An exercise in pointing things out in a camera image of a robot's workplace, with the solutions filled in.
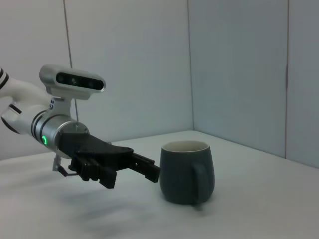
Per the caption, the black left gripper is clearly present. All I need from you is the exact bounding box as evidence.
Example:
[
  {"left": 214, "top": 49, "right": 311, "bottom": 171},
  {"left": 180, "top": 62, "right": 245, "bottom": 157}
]
[{"left": 56, "top": 132, "right": 161, "bottom": 190}]

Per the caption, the dark grey ceramic cup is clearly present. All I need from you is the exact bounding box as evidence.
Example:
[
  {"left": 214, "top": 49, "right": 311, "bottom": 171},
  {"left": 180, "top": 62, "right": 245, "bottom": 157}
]
[{"left": 159, "top": 140, "right": 215, "bottom": 206}]

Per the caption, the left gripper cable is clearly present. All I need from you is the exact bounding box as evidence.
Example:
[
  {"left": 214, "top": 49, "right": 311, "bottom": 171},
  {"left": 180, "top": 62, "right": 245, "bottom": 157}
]
[{"left": 51, "top": 154, "right": 78, "bottom": 177}]

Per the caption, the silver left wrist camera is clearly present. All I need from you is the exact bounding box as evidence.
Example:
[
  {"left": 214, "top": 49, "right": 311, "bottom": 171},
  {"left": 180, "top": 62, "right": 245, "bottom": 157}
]
[{"left": 39, "top": 64, "right": 107, "bottom": 102}]

